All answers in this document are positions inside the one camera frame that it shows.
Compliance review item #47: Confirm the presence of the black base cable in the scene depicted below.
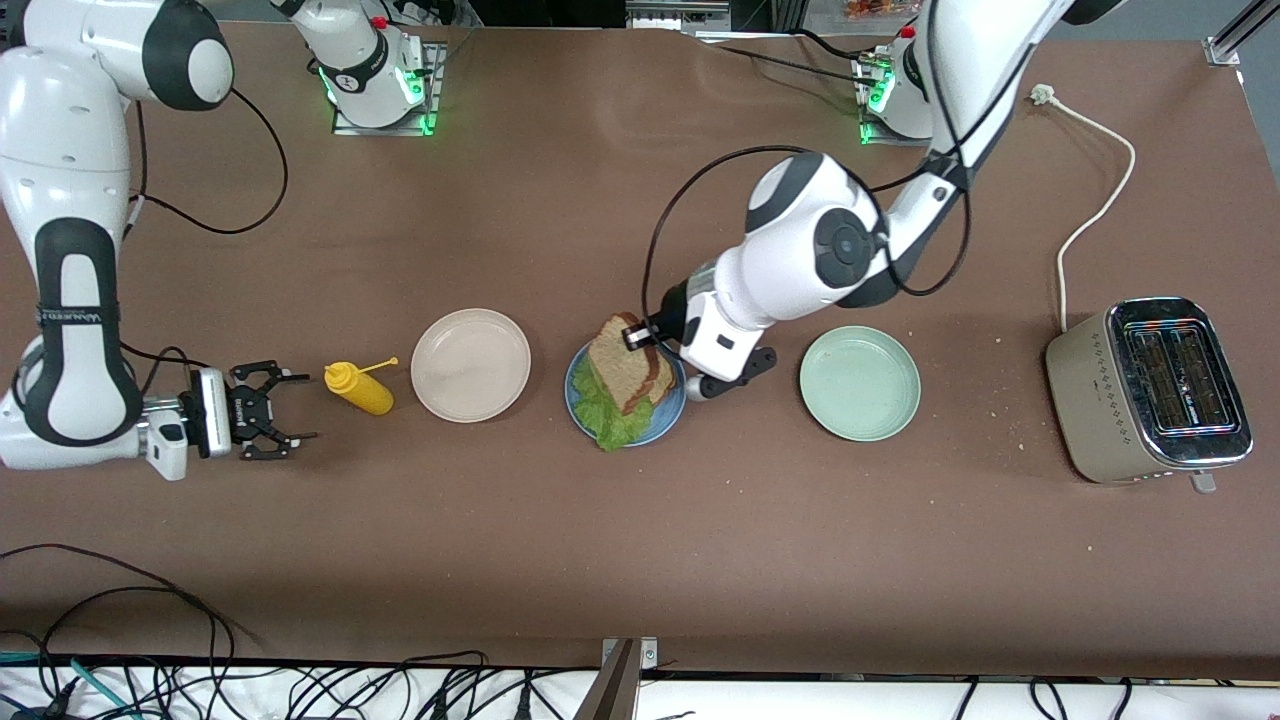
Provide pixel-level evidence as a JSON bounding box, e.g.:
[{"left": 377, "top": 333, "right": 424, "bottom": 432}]
[{"left": 695, "top": 28, "right": 886, "bottom": 89}]

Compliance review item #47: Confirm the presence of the long black cable loop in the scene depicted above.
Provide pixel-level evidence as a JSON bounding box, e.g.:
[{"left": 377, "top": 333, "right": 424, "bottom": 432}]
[{"left": 0, "top": 543, "right": 241, "bottom": 666}]

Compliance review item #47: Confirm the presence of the blue round plate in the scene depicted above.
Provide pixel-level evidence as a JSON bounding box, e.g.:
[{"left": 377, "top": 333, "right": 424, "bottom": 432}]
[{"left": 564, "top": 340, "right": 689, "bottom": 448}]

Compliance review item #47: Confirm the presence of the beige chrome toaster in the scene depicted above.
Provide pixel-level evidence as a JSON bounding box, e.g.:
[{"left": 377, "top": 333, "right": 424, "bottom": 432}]
[{"left": 1044, "top": 296, "right": 1255, "bottom": 495}]

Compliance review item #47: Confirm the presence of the short black cable loop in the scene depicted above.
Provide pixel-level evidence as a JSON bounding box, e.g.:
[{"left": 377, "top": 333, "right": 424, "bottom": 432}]
[{"left": 38, "top": 587, "right": 236, "bottom": 701}]

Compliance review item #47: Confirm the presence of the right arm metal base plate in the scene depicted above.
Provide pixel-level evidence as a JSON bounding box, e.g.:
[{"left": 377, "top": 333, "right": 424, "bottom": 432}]
[{"left": 331, "top": 40, "right": 448, "bottom": 138}]

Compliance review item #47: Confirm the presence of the aluminium frame corner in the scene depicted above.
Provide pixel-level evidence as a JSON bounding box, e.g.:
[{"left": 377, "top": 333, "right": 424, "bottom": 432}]
[{"left": 1205, "top": 0, "right": 1280, "bottom": 69}]

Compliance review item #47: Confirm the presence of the aluminium profile post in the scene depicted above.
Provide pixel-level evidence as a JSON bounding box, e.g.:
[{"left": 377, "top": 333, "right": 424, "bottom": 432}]
[{"left": 573, "top": 636, "right": 661, "bottom": 720}]

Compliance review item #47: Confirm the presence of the green lettuce leaf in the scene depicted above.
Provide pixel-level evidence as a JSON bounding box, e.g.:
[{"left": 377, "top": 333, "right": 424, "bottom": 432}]
[{"left": 570, "top": 360, "right": 657, "bottom": 453}]

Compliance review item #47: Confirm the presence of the mint green round plate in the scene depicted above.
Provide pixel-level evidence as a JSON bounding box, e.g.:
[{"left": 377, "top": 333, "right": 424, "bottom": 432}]
[{"left": 798, "top": 325, "right": 922, "bottom": 443}]

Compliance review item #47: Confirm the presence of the toasted bread slice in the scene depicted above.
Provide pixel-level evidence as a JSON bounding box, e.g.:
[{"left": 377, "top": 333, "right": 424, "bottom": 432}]
[
  {"left": 640, "top": 345, "right": 678, "bottom": 406},
  {"left": 586, "top": 312, "right": 663, "bottom": 417}
]

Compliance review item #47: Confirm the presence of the yellow mustard squeeze bottle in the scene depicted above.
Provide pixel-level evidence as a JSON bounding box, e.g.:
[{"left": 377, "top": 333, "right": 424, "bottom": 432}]
[{"left": 323, "top": 356, "right": 400, "bottom": 416}]

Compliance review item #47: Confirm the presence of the white toaster power cord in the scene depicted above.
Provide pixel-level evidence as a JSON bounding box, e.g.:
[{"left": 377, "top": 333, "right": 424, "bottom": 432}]
[{"left": 1030, "top": 84, "right": 1138, "bottom": 334}]

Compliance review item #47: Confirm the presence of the teal cable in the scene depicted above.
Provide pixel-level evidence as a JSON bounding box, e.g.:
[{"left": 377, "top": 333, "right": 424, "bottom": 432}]
[{"left": 0, "top": 652, "right": 136, "bottom": 720}]

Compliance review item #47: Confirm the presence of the beige round plate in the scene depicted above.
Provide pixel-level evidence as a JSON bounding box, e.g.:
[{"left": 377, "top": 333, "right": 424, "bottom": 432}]
[{"left": 410, "top": 308, "right": 532, "bottom": 424}]

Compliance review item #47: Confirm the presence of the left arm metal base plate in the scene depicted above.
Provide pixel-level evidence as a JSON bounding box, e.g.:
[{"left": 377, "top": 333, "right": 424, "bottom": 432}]
[{"left": 852, "top": 50, "right": 936, "bottom": 149}]

